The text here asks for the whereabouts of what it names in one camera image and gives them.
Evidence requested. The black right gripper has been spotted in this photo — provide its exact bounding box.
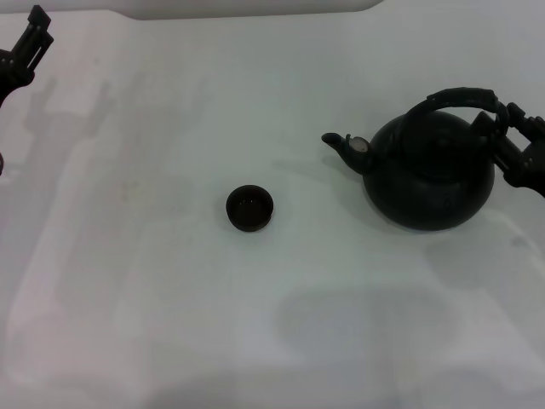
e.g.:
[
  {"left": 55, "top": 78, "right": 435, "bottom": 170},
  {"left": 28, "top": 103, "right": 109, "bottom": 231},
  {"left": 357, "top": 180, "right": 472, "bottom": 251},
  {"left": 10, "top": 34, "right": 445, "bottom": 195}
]
[{"left": 470, "top": 101, "right": 545, "bottom": 191}]

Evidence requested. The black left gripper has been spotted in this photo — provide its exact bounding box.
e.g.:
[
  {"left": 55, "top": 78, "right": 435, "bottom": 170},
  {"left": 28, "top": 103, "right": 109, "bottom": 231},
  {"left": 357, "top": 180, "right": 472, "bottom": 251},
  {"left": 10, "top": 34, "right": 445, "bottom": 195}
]
[{"left": 0, "top": 4, "right": 55, "bottom": 108}]

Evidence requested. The black round teapot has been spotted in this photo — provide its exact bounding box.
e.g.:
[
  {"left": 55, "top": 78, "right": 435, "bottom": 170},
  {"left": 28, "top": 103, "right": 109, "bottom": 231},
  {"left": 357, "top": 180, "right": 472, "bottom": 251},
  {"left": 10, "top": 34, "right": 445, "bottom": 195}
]
[{"left": 321, "top": 87, "right": 511, "bottom": 233}]

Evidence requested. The dark brown teacup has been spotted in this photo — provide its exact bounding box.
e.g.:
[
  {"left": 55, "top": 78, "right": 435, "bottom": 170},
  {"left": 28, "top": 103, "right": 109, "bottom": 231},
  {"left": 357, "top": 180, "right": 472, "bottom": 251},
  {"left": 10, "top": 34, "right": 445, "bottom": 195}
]
[{"left": 225, "top": 183, "right": 275, "bottom": 233}]

